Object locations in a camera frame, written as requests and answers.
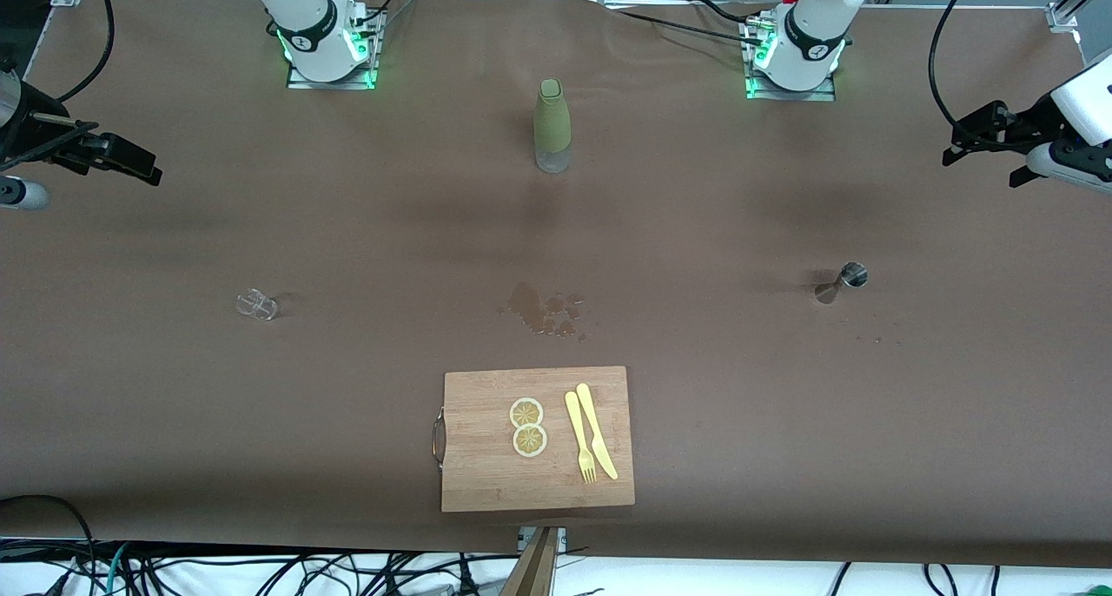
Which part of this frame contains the yellow plastic knife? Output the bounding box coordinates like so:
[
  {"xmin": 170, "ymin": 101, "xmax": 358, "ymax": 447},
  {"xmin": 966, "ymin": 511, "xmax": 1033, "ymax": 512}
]
[{"xmin": 576, "ymin": 383, "xmax": 619, "ymax": 480}]

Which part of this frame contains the spilled liquid puddle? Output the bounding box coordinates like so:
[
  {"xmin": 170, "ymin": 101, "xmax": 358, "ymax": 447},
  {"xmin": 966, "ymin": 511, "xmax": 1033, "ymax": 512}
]
[{"xmin": 497, "ymin": 281, "xmax": 588, "ymax": 343}]

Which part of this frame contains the brown table mat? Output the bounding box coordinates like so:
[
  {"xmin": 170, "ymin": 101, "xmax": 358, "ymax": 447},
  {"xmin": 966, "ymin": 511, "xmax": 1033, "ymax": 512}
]
[{"xmin": 0, "ymin": 0, "xmax": 1112, "ymax": 571}]

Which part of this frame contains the black cable across table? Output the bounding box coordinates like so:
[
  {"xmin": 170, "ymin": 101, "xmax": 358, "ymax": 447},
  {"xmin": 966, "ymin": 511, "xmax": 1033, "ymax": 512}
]
[{"xmin": 599, "ymin": 0, "xmax": 774, "ymax": 50}]

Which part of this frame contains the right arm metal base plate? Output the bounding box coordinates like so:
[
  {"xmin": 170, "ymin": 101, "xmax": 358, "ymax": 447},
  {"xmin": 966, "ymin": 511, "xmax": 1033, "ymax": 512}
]
[{"xmin": 285, "ymin": 5, "xmax": 380, "ymax": 91}]

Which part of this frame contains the green sleeved glass bottle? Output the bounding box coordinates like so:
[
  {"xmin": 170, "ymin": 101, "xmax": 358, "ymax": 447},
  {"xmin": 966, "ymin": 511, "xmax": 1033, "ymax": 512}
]
[{"xmin": 533, "ymin": 78, "xmax": 573, "ymax": 175}]

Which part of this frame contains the wooden cutting board with handle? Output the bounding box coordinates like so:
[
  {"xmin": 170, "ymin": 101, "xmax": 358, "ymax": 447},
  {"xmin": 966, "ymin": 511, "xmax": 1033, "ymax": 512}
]
[{"xmin": 432, "ymin": 366, "xmax": 636, "ymax": 513}]

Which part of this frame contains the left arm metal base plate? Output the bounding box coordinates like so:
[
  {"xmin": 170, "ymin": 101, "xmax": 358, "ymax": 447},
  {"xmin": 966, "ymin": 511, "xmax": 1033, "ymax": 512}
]
[{"xmin": 743, "ymin": 14, "xmax": 839, "ymax": 103}]

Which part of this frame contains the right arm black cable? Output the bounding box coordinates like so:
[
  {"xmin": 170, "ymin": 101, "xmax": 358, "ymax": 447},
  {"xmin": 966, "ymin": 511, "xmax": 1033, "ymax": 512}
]
[{"xmin": 52, "ymin": 0, "xmax": 116, "ymax": 103}]

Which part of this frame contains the black looped cable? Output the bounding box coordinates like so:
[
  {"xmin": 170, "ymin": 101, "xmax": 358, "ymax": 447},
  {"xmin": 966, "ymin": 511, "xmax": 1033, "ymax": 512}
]
[{"xmin": 0, "ymin": 494, "xmax": 98, "ymax": 596}]

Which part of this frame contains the steel double jigger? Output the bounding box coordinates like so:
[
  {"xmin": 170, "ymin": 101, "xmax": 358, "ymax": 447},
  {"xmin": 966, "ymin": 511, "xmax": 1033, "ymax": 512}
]
[{"xmin": 814, "ymin": 262, "xmax": 869, "ymax": 305}]

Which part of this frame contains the green cable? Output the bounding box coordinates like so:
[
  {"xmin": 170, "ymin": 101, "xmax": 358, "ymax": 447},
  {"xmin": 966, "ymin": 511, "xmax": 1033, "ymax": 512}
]
[{"xmin": 104, "ymin": 544, "xmax": 131, "ymax": 596}]

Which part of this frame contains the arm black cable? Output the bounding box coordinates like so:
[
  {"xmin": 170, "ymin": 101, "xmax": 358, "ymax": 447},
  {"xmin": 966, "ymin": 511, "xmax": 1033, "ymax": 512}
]
[
  {"xmin": 928, "ymin": 0, "xmax": 1009, "ymax": 145},
  {"xmin": 52, "ymin": 0, "xmax": 116, "ymax": 103}
]

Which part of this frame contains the yellow plastic fork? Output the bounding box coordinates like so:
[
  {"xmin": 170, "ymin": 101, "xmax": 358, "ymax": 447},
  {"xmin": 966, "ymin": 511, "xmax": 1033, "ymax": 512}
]
[{"xmin": 565, "ymin": 391, "xmax": 598, "ymax": 485}]

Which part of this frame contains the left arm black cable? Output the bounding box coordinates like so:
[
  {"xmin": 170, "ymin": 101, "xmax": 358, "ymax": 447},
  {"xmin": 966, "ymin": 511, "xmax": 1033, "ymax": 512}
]
[{"xmin": 928, "ymin": 0, "xmax": 1009, "ymax": 145}]

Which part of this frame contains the wooden camera post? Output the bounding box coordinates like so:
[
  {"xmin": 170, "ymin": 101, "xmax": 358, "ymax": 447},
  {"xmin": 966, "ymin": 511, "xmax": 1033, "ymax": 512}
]
[{"xmin": 500, "ymin": 526, "xmax": 561, "ymax": 596}]

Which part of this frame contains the clear glass measuring cup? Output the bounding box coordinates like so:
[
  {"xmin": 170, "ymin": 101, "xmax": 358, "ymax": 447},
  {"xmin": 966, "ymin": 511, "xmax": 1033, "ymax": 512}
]
[{"xmin": 236, "ymin": 288, "xmax": 279, "ymax": 321}]

